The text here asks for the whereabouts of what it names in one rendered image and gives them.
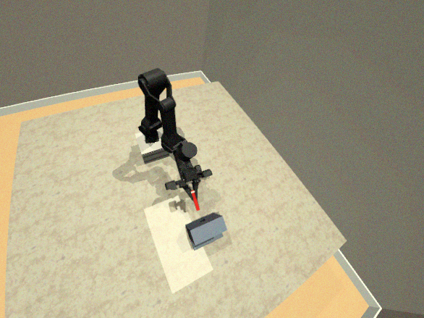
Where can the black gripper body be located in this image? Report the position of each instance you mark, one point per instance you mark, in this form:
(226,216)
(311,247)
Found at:
(180,183)

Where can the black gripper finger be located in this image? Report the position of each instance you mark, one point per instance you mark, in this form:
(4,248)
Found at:
(185,187)
(195,188)

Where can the dark grey sloped panel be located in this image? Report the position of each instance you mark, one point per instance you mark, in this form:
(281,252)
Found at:
(206,230)

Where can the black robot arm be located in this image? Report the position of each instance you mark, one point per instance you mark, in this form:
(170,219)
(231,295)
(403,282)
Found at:
(152,84)

